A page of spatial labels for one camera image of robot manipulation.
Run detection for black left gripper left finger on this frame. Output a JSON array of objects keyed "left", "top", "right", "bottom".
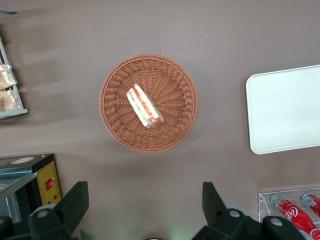
[{"left": 27, "top": 181, "right": 90, "bottom": 240}]

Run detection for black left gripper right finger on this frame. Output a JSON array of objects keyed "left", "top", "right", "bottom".
[{"left": 192, "top": 181, "right": 263, "bottom": 240}]

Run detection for triangle sandwich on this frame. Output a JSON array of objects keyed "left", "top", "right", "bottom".
[{"left": 126, "top": 83, "right": 166, "bottom": 130}]

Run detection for cream plastic tray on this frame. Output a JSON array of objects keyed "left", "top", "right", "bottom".
[{"left": 245, "top": 64, "right": 320, "bottom": 155}]

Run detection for brown wicker basket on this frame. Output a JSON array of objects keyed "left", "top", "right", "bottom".
[{"left": 99, "top": 52, "right": 200, "bottom": 153}]

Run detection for black food warmer yellow panel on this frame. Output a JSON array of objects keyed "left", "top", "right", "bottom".
[{"left": 0, "top": 153, "right": 63, "bottom": 223}]

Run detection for clear acrylic bottle rack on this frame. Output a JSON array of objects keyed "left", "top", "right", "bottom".
[{"left": 258, "top": 186, "right": 320, "bottom": 240}]

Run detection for red cola bottle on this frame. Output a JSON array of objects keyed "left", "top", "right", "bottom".
[
  {"left": 301, "top": 192, "right": 320, "bottom": 217},
  {"left": 270, "top": 193, "right": 320, "bottom": 240}
]

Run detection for clear bag of crackers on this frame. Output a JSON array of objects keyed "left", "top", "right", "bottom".
[
  {"left": 0, "top": 63, "right": 19, "bottom": 91},
  {"left": 0, "top": 89, "right": 22, "bottom": 113}
]

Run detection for grey wire rack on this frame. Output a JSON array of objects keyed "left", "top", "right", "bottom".
[{"left": 0, "top": 34, "right": 29, "bottom": 120}]

